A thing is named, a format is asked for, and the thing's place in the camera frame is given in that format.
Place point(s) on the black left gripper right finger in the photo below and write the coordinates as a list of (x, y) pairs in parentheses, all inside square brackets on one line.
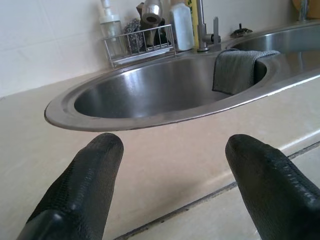
[(270, 185)]

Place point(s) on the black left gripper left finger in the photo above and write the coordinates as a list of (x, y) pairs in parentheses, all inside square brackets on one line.
[(82, 185)]

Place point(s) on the stainless steel double sink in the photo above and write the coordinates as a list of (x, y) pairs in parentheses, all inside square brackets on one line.
[(150, 95)]

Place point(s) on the grey dishcloth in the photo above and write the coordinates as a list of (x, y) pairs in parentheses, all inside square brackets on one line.
[(235, 72)]

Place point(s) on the black sink strainer plug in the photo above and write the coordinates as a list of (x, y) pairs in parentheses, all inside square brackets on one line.
[(241, 32)]

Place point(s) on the steel wool scourer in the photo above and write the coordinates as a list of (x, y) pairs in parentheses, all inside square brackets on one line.
[(133, 37)]

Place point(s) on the clear pump soap bottle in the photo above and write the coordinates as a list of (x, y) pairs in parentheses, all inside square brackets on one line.
[(110, 27)]

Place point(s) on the black scouring sponge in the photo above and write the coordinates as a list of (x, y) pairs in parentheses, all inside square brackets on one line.
[(162, 37)]

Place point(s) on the silver gooseneck spring faucet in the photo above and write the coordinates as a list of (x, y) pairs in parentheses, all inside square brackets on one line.
[(202, 30)]

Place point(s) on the slim silver tap pipe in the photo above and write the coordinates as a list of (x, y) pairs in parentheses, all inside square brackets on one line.
[(303, 11)]

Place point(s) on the round wooden cutting board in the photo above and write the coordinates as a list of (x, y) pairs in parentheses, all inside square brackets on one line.
[(313, 10)]

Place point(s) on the white bottle with blue label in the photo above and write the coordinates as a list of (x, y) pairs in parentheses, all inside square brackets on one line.
[(182, 27)]

